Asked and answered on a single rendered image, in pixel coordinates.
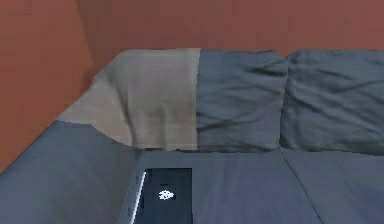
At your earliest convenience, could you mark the black laptop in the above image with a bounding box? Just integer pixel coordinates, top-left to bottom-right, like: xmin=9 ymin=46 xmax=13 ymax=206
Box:
xmin=129 ymin=167 xmax=194 ymax=224

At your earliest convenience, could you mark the beige blanket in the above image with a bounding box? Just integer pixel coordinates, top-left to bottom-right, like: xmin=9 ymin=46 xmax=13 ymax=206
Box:
xmin=54 ymin=47 xmax=202 ymax=152

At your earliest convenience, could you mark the blue-grey sofa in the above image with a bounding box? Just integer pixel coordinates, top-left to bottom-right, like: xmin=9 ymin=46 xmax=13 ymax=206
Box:
xmin=0 ymin=49 xmax=384 ymax=224

